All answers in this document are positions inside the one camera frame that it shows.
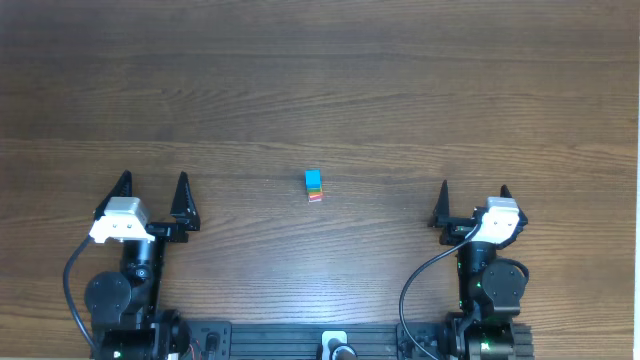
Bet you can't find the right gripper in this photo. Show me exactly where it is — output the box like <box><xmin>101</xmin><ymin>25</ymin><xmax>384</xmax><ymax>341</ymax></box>
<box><xmin>426</xmin><ymin>179</ymin><xmax>514</xmax><ymax>247</ymax></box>

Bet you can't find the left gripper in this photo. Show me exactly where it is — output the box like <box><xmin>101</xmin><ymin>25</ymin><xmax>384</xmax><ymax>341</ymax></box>
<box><xmin>93</xmin><ymin>170</ymin><xmax>202</xmax><ymax>245</ymax></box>

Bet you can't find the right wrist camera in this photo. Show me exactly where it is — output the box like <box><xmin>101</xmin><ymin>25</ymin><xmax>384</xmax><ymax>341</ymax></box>
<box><xmin>474</xmin><ymin>196</ymin><xmax>522</xmax><ymax>246</ymax></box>

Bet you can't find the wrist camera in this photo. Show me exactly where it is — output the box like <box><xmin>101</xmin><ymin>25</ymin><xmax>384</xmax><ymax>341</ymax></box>
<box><xmin>88</xmin><ymin>196</ymin><xmax>151</xmax><ymax>245</ymax></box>
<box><xmin>474</xmin><ymin>196</ymin><xmax>522</xmax><ymax>246</ymax></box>

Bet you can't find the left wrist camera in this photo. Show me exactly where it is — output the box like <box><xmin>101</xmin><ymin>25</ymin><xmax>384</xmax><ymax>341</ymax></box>
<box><xmin>88</xmin><ymin>196</ymin><xmax>151</xmax><ymax>245</ymax></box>

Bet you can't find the mounting rail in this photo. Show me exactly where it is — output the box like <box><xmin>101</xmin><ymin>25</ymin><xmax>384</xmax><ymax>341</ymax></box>
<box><xmin>164</xmin><ymin>320</ymin><xmax>534</xmax><ymax>360</ymax></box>

